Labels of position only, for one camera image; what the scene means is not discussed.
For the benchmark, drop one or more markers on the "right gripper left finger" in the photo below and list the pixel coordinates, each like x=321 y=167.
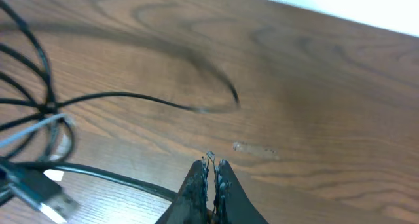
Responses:
x=189 y=205

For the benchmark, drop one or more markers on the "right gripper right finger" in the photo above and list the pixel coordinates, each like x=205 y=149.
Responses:
x=232 y=205

